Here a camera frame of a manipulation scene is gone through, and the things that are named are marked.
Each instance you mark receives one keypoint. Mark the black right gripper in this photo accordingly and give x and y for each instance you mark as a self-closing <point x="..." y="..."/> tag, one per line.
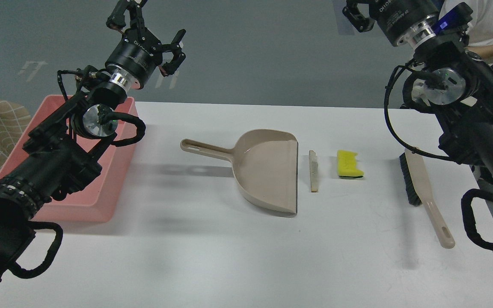
<point x="394" y="17"/>

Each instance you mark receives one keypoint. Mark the beige plastic dustpan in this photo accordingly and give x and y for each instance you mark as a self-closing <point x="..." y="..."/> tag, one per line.
<point x="264" y="164"/>

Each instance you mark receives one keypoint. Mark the yellow green sponge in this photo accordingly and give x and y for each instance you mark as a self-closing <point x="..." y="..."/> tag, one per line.
<point x="347" y="165"/>

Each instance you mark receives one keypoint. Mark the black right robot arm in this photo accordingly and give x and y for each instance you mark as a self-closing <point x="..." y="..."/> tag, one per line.
<point x="446" y="80"/>

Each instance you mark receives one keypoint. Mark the white foam piece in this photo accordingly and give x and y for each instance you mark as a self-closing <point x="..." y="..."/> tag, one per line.
<point x="313" y="171"/>

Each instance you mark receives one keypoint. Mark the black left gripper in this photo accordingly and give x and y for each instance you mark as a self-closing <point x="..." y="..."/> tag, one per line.
<point x="137" y="52"/>

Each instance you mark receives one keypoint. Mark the beige hand brush black bristles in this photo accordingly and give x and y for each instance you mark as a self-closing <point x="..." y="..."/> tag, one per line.
<point x="419" y="192"/>

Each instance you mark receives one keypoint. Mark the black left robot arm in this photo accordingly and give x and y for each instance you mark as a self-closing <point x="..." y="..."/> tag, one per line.
<point x="64" y="149"/>

